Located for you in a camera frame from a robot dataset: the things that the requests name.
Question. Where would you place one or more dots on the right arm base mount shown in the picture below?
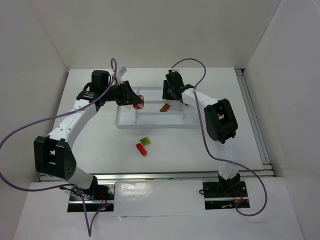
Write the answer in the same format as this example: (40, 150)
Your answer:
(216, 199)

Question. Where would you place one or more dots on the white compartment tray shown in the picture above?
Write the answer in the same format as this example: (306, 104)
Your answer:
(178, 116)

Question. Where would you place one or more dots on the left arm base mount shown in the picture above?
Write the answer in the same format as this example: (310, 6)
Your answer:
(103, 200)

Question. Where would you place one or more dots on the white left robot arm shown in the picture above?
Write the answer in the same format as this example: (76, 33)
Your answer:
(53, 153)

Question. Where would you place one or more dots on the green lego brick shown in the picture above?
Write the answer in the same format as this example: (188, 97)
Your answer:
(145, 141)

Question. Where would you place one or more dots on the aluminium rail right side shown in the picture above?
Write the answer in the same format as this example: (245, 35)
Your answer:
(265, 159)

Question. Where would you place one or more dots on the white lego brick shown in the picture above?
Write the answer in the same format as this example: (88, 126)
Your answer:
(129, 107)

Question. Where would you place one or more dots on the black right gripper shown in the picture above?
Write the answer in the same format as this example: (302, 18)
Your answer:
(169, 89)

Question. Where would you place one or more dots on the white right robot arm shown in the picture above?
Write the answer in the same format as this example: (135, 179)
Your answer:
(217, 122)

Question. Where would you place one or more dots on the aluminium rail front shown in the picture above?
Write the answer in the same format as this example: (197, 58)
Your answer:
(156, 176)

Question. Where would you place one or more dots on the red arch lego brick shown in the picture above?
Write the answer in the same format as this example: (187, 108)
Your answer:
(140, 105)

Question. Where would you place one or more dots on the brown lego plate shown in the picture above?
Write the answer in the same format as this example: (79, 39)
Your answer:
(165, 108)

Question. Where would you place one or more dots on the aluminium rail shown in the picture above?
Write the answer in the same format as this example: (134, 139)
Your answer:
(156, 176)
(265, 159)

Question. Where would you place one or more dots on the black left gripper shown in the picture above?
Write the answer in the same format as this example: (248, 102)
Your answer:
(125, 93)

